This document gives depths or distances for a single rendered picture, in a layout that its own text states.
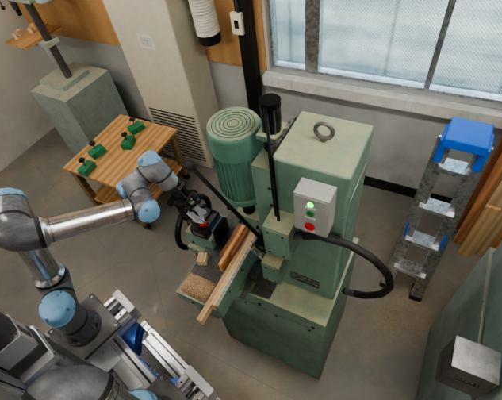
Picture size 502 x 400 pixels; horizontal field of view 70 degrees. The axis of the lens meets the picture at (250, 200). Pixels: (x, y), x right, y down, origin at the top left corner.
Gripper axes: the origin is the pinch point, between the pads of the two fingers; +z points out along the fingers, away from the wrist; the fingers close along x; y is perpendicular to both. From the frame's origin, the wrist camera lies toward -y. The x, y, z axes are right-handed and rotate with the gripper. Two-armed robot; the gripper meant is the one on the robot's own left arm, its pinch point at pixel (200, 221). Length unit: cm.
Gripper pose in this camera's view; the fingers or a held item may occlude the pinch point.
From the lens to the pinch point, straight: 148.5
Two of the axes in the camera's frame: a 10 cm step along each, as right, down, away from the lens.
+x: 4.5, -7.2, 5.3
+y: 7.1, -0.7, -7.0
